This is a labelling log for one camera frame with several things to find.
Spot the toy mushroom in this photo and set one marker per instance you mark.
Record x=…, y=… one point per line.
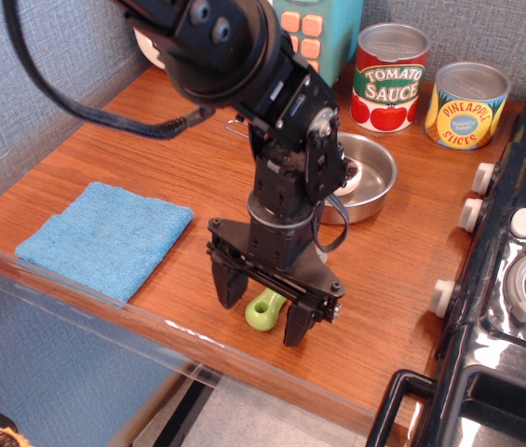
x=352, y=178

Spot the grey stove knob upper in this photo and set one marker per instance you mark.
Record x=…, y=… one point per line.
x=482, y=178

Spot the grey stove knob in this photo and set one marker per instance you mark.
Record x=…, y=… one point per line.
x=470, y=214
x=441, y=297
x=482, y=178

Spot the grey stove knob middle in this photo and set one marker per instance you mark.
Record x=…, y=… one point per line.
x=470, y=214

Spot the grey stove knob lower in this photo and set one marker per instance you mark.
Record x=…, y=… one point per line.
x=441, y=297

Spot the toy microwave oven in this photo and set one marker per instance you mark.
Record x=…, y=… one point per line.
x=327, y=32

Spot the pineapple slices can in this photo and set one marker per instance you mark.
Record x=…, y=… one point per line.
x=466, y=104

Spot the blue cloth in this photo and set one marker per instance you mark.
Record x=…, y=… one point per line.
x=109, y=240

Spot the green handled grey spatula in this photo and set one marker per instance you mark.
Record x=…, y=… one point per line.
x=262, y=312

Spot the clear acrylic barrier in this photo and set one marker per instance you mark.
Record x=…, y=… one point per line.
x=69, y=378

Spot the small steel frying pan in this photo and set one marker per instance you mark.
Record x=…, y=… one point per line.
x=365, y=186

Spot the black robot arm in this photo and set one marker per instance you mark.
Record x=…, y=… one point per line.
x=284, y=117

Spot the tomato sauce can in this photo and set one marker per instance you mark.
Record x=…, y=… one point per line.
x=389, y=72

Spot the black toy stove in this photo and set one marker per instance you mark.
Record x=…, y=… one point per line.
x=478, y=394

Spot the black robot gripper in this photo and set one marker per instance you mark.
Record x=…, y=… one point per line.
x=285, y=259

